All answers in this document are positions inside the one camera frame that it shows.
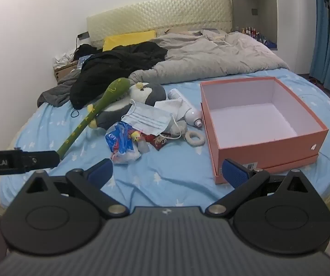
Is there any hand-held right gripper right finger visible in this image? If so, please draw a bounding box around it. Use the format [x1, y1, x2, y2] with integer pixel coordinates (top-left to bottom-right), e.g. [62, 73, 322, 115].
[204, 159, 312, 217]

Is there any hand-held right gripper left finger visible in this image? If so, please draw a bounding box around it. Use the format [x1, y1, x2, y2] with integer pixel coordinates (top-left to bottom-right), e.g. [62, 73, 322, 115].
[18, 159, 129, 217]

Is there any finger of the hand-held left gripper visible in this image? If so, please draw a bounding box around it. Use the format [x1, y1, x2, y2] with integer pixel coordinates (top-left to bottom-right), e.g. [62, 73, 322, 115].
[21, 150, 61, 170]

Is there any blue printed plastic bag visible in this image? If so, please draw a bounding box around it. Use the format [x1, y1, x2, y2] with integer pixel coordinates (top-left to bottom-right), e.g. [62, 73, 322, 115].
[105, 121, 142, 165]

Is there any orange cardboard box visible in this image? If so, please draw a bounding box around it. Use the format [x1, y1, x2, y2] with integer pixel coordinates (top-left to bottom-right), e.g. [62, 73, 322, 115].
[200, 76, 329, 185]

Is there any white ring toy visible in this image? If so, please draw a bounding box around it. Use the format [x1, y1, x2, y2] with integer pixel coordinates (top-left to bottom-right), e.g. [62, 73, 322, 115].
[184, 130, 206, 148]

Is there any blue face mask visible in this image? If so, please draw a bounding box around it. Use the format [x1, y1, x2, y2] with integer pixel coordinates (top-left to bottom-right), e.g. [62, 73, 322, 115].
[121, 99, 183, 140]

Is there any small grey plush toy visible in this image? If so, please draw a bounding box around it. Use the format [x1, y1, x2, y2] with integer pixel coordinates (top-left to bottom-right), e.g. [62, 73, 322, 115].
[165, 119, 187, 138]

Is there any green plush stick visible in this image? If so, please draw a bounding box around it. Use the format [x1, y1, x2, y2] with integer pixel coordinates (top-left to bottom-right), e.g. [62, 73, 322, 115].
[56, 78, 131, 159]

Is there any white towel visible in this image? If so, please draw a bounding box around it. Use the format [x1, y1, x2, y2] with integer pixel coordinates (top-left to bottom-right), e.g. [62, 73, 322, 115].
[153, 98, 193, 121]

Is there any red printed snack packet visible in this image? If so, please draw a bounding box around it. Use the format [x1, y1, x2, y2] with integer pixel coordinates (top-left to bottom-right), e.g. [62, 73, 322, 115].
[152, 135, 172, 150]

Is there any blue star bed sheet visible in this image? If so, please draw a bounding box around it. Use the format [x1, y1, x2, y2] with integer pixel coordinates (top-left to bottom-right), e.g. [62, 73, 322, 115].
[0, 68, 330, 216]

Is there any dark grey cloth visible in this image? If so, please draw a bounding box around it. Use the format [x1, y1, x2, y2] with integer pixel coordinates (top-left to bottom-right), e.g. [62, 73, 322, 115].
[37, 72, 82, 108]

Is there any white spray bottle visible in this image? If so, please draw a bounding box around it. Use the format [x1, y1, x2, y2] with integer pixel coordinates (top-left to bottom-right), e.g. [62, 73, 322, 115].
[168, 89, 203, 127]

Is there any brown cardboard box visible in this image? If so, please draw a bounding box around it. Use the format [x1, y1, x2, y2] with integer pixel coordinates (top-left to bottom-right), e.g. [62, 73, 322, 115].
[53, 62, 79, 82]

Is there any grey penguin plush toy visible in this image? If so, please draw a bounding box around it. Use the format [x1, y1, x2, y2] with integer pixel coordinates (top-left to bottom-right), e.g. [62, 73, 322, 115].
[87, 82, 167, 130]

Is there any white crumpled cloth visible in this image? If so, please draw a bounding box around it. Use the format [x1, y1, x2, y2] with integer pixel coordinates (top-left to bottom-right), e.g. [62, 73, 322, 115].
[54, 52, 76, 68]

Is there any blue packet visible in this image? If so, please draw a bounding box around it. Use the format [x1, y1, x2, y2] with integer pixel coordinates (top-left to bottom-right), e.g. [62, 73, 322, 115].
[77, 55, 96, 68]

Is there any black jacket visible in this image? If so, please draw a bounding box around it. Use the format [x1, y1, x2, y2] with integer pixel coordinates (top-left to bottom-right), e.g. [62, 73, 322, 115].
[70, 42, 168, 110]

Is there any grey duvet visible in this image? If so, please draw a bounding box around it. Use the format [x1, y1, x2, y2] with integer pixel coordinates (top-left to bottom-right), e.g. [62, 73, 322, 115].
[129, 29, 290, 84]

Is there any yellow pillow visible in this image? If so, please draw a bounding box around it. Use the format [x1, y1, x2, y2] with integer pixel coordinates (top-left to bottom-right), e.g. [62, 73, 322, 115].
[102, 30, 157, 52]

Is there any cream quilted headboard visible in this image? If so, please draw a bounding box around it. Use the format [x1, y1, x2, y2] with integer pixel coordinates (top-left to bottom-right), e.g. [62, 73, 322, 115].
[86, 0, 232, 48]

